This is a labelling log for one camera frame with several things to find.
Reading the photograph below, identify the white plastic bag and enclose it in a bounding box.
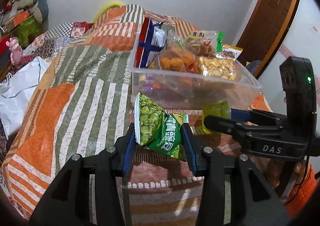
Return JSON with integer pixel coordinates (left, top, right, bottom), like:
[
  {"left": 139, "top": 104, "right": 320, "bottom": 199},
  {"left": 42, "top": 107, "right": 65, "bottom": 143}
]
[{"left": 0, "top": 56, "right": 50, "bottom": 138}]

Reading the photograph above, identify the green patterned box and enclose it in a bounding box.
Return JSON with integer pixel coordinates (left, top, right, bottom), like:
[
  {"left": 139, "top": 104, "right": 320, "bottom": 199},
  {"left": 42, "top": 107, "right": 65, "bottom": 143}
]
[{"left": 14, "top": 16, "right": 43, "bottom": 49}]

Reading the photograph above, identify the clear plastic storage bin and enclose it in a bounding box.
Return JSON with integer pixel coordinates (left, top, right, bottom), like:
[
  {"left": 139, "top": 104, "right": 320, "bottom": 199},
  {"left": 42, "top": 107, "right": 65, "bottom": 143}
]
[{"left": 131, "top": 17, "right": 261, "bottom": 109}]

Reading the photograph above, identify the brown wooden door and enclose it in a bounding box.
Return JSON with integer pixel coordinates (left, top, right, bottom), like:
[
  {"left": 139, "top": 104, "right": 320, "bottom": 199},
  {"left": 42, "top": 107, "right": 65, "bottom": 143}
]
[{"left": 236, "top": 0, "right": 299, "bottom": 78}]

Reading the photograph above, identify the red black box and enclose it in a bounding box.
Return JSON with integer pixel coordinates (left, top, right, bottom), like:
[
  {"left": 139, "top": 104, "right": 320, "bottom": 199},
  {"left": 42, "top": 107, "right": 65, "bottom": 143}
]
[{"left": 0, "top": 35, "right": 10, "bottom": 70}]

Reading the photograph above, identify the grey stuffed toy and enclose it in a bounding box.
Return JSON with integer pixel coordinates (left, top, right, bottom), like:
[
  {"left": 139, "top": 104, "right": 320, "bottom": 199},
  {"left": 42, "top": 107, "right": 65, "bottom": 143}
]
[{"left": 10, "top": 0, "right": 49, "bottom": 24}]

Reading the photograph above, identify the yellow white chip bag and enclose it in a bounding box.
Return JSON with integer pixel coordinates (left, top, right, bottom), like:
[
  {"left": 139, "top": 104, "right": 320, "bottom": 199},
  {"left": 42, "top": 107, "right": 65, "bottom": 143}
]
[{"left": 216, "top": 44, "right": 243, "bottom": 61}]

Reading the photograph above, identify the small green snack packet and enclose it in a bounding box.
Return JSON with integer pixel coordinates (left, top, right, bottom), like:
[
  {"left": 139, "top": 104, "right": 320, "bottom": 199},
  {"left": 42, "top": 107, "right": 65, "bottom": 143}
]
[{"left": 202, "top": 101, "right": 231, "bottom": 134}]

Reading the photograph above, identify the green pea snack bag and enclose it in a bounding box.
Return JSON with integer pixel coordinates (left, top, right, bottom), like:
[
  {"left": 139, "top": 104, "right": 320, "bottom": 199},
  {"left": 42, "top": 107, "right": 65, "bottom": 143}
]
[{"left": 134, "top": 93, "right": 189, "bottom": 161}]

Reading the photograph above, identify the yellow pillow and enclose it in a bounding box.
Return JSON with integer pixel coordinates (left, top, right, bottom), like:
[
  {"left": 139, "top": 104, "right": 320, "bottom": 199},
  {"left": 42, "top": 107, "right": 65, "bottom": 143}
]
[{"left": 92, "top": 0, "right": 124, "bottom": 23}]

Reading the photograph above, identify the orange fried snack bag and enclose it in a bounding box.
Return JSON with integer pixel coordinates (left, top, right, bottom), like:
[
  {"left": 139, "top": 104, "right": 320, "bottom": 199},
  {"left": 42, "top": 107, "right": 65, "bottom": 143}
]
[{"left": 148, "top": 43, "right": 196, "bottom": 73}]

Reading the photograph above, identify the pink plush doll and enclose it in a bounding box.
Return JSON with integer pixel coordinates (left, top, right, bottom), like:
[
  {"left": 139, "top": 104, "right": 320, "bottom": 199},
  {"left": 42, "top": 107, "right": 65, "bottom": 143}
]
[{"left": 6, "top": 37, "right": 23, "bottom": 67}]

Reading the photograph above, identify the pale pastry snack pack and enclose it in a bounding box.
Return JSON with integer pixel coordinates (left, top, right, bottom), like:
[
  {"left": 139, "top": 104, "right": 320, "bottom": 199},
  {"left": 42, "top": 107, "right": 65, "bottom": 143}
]
[{"left": 195, "top": 56, "right": 238, "bottom": 81}]

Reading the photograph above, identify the patchwork striped bedspread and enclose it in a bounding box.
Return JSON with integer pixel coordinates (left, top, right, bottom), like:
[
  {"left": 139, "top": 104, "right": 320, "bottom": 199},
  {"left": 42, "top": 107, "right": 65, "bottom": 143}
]
[{"left": 2, "top": 4, "right": 273, "bottom": 226}]

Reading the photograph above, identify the blue white snack bag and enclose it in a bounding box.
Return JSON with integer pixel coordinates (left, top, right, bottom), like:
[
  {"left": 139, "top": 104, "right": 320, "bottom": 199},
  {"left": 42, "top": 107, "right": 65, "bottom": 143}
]
[{"left": 134, "top": 17, "right": 167, "bottom": 68}]

